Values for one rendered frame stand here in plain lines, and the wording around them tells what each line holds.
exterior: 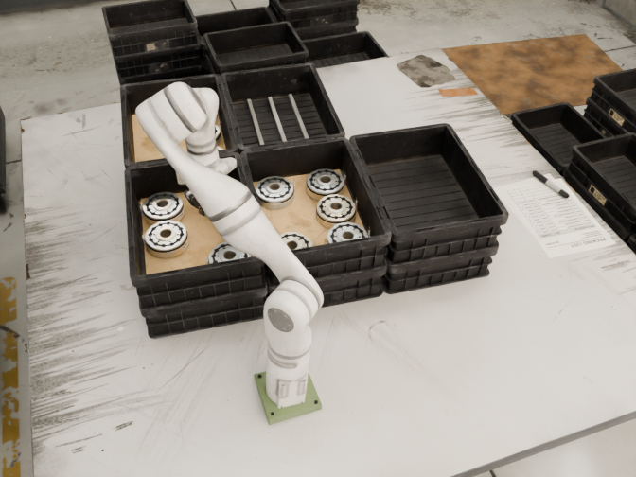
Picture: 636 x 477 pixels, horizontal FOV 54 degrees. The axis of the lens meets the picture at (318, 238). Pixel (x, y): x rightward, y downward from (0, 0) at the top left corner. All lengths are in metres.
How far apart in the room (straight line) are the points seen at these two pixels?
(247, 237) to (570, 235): 1.07
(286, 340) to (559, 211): 1.05
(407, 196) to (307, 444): 0.72
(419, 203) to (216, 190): 0.73
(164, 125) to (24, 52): 3.27
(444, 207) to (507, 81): 2.27
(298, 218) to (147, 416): 0.61
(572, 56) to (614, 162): 1.59
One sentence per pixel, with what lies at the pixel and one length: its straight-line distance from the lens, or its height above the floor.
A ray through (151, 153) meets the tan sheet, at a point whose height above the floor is 0.83.
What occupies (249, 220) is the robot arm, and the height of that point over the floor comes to 1.18.
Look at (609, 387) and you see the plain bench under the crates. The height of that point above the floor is 0.70.
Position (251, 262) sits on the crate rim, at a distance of 1.42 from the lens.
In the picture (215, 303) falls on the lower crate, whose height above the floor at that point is 0.81.
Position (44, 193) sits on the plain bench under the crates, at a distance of 2.07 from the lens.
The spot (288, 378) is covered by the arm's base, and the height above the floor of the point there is 0.83.
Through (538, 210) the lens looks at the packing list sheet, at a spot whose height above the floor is 0.70.
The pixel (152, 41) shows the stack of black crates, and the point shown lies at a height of 0.53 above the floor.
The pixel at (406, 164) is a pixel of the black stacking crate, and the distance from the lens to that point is 1.84.
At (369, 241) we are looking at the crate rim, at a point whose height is 0.93.
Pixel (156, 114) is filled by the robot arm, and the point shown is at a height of 1.35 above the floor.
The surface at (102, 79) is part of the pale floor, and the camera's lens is 3.93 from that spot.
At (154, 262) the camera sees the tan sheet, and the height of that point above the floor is 0.83.
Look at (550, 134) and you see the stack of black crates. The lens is 3.08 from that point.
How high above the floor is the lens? 1.97
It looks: 46 degrees down
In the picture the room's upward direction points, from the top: 1 degrees clockwise
